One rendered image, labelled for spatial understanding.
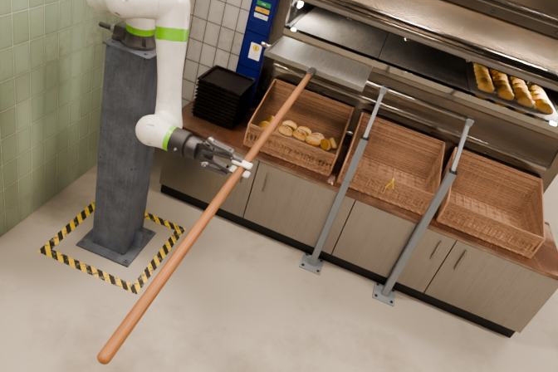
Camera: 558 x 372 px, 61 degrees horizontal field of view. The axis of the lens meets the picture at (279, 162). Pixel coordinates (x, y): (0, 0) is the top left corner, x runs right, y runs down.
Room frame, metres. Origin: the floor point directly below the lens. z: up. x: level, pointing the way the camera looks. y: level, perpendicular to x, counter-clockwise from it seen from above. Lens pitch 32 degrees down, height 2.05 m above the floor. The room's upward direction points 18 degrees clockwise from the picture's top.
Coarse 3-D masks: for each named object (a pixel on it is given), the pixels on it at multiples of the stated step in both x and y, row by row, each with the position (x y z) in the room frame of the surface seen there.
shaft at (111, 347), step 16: (304, 80) 2.17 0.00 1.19; (272, 128) 1.66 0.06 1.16; (256, 144) 1.51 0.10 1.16; (240, 176) 1.31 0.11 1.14; (224, 192) 1.20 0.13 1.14; (208, 208) 1.10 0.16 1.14; (192, 240) 0.96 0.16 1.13; (176, 256) 0.89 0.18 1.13; (160, 272) 0.82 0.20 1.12; (160, 288) 0.79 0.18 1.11; (144, 304) 0.73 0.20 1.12; (128, 320) 0.67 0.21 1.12; (112, 336) 0.63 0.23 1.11; (112, 352) 0.59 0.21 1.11
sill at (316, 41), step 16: (288, 32) 2.93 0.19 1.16; (304, 32) 2.95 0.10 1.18; (336, 48) 2.88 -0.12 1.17; (368, 64) 2.86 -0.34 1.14; (384, 64) 2.84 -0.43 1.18; (416, 80) 2.82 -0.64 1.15; (432, 80) 2.82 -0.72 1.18; (464, 96) 2.78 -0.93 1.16; (480, 96) 2.80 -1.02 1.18; (512, 112) 2.74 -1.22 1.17; (544, 128) 2.71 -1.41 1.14
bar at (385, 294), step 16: (368, 80) 2.49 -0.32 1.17; (400, 96) 2.45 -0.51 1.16; (448, 112) 2.42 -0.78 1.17; (368, 128) 2.31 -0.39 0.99; (464, 128) 2.40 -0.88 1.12; (352, 160) 2.25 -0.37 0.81; (352, 176) 2.24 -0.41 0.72; (448, 176) 2.18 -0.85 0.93; (336, 208) 2.24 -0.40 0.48; (432, 208) 2.18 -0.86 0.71; (320, 240) 2.25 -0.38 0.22; (416, 240) 2.18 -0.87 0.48; (304, 256) 2.30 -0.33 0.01; (400, 256) 2.22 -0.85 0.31; (320, 272) 2.20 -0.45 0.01; (400, 272) 2.18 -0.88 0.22; (384, 288) 2.18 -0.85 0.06
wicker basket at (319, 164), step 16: (272, 96) 2.86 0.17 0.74; (288, 96) 2.86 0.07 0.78; (304, 96) 2.86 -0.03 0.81; (320, 96) 2.86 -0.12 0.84; (256, 112) 2.54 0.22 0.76; (272, 112) 2.83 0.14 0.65; (304, 112) 2.83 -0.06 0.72; (320, 112) 2.83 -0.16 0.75; (336, 112) 2.83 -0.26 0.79; (352, 112) 2.79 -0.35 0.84; (256, 128) 2.43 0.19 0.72; (320, 128) 2.81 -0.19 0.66; (336, 128) 2.80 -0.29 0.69; (272, 144) 2.53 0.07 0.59; (288, 144) 2.41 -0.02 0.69; (304, 144) 2.40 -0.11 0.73; (288, 160) 2.40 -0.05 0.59; (304, 160) 2.40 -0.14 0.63; (320, 160) 2.52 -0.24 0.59
